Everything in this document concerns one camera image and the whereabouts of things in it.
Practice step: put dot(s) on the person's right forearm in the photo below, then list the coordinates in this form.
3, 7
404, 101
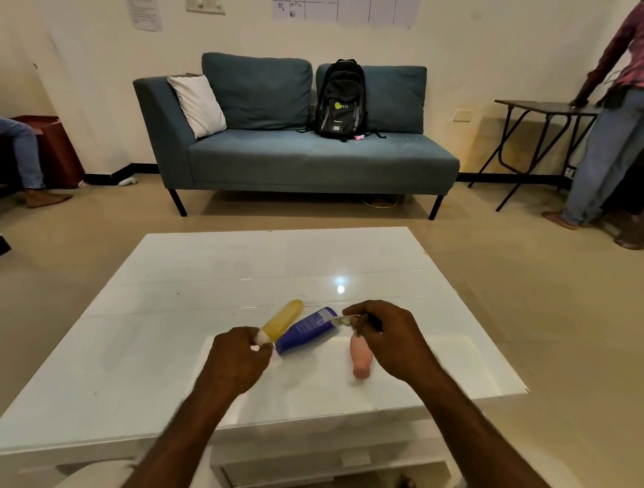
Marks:
473, 432

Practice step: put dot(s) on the black object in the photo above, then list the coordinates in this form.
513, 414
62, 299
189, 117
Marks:
4, 246

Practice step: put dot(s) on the white coffee table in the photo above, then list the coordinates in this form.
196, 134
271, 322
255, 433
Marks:
201, 281

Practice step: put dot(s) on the black backpack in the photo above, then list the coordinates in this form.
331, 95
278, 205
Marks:
342, 100

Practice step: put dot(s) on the small blue back cushion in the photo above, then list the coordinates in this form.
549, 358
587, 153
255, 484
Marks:
397, 100

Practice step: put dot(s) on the pink bottle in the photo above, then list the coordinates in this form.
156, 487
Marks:
361, 359

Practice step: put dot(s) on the round plate under sofa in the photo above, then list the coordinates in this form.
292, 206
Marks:
382, 202

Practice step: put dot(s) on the white object on floor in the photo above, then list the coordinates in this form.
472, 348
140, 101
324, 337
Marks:
127, 181

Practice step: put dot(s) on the blue squeeze tube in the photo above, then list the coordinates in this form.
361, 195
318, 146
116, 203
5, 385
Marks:
304, 329

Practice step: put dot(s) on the beige wall socket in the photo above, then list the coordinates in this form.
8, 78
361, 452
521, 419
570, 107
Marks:
462, 115

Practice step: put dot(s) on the person's left thumb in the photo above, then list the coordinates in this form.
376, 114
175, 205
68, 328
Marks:
263, 359

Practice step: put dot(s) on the brown wooden cabinet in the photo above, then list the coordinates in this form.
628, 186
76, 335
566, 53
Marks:
60, 151

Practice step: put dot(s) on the white throw pillow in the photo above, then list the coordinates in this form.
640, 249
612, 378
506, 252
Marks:
199, 105

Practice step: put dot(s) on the person's beige trousers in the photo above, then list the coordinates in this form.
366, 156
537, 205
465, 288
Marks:
100, 475

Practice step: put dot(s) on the large blue back cushion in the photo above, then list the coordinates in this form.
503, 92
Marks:
256, 93

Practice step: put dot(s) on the blue fabric sofa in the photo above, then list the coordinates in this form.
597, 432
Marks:
312, 161

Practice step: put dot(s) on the white paper notice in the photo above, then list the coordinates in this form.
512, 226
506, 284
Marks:
145, 14

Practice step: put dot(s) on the white wall chart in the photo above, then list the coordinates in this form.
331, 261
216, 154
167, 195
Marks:
352, 11

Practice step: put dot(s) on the person's left forearm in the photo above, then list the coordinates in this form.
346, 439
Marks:
176, 442

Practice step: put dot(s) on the person's left hand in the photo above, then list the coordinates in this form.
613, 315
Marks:
231, 362

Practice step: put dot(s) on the black folding table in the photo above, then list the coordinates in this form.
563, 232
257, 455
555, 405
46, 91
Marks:
538, 106

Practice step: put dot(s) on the person's right hand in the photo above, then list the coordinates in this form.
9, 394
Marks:
397, 342

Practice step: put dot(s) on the person's right thumb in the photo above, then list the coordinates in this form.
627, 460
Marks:
366, 329

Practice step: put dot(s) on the yellow bottle with white cap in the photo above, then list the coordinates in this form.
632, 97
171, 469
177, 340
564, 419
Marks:
282, 320

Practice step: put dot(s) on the white wall switch plate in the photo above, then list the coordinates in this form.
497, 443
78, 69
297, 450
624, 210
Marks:
205, 6

